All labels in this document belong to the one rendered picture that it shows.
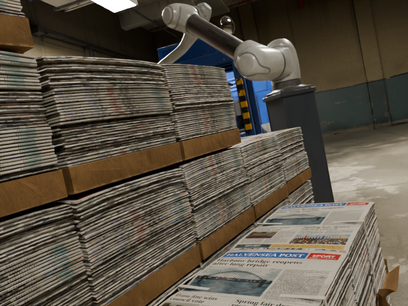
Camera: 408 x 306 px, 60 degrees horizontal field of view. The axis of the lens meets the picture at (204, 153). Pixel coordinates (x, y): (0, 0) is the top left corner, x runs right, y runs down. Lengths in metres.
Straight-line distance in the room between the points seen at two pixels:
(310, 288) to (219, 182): 0.37
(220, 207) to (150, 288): 0.30
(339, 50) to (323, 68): 0.63
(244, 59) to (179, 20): 0.53
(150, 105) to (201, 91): 0.20
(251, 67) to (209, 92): 0.77
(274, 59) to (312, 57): 8.98
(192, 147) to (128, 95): 0.21
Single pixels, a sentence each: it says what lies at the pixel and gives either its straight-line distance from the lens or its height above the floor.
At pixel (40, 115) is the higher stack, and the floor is 0.97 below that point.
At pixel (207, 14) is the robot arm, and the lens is 2.23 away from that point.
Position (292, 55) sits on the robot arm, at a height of 1.17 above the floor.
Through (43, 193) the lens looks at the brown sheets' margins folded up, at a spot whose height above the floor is 0.85.
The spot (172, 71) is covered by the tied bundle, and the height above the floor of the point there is 1.04.
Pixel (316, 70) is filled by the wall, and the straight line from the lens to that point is 10.68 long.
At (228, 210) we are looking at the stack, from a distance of 0.94.
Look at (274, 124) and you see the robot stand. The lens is 1.94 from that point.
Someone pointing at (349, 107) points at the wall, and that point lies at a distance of 10.69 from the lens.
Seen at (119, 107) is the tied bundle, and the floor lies 0.97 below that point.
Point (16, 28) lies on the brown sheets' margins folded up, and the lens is 0.60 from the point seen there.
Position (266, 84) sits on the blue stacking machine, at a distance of 5.50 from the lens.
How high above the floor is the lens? 0.89
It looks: 3 degrees down
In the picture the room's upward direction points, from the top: 12 degrees counter-clockwise
